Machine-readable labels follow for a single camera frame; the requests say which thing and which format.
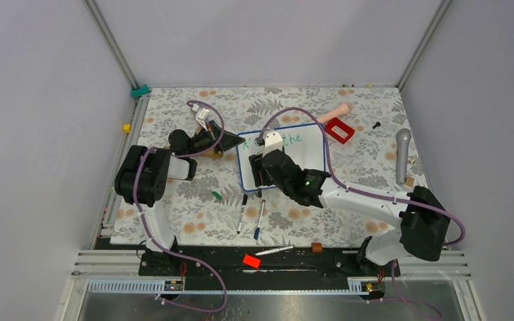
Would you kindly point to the silver microphone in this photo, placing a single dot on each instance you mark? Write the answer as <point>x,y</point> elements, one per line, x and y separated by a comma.
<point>403,138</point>

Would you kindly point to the yellow small cube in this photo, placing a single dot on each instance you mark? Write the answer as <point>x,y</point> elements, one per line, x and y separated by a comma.
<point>126,128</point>

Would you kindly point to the black whiteboard marker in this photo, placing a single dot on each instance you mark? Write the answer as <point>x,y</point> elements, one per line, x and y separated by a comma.
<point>242,211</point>

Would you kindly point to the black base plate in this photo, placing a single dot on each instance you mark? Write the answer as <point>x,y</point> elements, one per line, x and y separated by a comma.
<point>201,267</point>

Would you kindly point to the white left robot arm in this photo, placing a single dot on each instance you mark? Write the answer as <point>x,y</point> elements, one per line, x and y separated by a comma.
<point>142,177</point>

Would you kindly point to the red rectangular frame block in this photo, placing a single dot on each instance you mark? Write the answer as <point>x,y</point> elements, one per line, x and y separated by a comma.
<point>339,130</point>

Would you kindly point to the teal corner clamp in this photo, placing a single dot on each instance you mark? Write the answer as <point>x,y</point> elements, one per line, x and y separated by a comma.
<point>140,92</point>

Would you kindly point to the pink microphone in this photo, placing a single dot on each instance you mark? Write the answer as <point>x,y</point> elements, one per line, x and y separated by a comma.
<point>342,109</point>

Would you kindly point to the green whiteboard marker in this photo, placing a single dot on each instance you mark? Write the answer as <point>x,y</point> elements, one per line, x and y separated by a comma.
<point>274,250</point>

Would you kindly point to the wooden small cube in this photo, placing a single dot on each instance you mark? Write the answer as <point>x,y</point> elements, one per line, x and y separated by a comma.
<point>410,181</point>

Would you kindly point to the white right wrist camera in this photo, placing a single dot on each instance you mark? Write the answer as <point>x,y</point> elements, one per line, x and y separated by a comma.
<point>272,141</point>

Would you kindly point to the blue whiteboard marker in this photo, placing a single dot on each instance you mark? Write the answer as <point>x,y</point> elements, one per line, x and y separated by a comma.
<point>260,217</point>

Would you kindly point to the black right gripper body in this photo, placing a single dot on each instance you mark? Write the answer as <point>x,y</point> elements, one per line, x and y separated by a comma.
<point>257,168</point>

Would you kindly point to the green marker cap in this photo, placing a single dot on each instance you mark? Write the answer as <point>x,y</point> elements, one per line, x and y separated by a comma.
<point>217,195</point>

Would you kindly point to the brown small block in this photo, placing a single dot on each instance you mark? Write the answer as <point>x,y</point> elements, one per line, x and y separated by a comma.
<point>316,247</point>

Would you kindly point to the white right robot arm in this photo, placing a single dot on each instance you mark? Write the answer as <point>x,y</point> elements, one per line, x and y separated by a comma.
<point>417,217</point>

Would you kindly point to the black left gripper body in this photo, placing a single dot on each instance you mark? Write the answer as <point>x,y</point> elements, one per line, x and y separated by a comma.
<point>213,136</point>

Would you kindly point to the red flat card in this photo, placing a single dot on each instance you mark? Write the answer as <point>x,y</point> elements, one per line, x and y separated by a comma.
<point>251,261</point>

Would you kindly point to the blue framed whiteboard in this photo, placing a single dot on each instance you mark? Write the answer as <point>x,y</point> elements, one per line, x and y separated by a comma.
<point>303,143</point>

